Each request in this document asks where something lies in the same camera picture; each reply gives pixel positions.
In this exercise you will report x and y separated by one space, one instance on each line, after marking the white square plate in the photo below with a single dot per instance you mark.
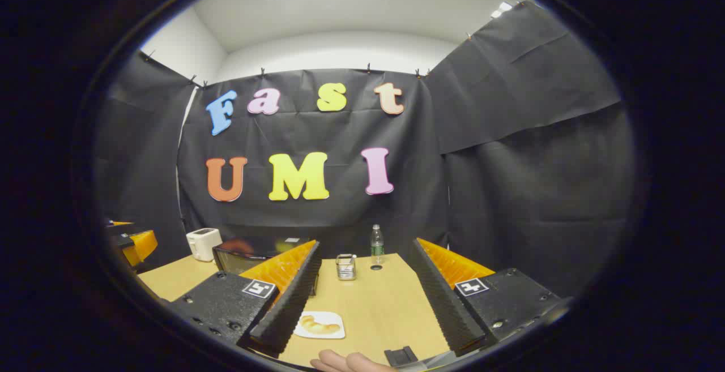
334 335

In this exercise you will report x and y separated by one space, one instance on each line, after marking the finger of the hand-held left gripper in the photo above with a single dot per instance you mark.
140 246
122 228

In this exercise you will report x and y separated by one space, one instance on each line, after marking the black backdrop cloth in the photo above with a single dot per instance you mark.
510 162

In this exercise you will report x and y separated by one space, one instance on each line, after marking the golden croissant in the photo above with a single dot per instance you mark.
320 324

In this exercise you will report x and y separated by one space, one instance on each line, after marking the metal mesh holder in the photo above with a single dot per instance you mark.
346 267

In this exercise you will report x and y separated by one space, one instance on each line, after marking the black electric oven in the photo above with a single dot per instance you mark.
241 257

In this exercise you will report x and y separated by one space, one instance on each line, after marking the white toaster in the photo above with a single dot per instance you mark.
203 244

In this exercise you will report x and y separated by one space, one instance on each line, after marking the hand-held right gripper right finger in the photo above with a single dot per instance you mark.
442 298

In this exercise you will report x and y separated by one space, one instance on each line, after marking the clear plastic water bottle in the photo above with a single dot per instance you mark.
376 244

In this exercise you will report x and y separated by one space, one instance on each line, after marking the small ceiling light panel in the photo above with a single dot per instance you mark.
501 9

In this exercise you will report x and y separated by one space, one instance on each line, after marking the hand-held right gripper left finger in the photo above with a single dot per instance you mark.
291 298

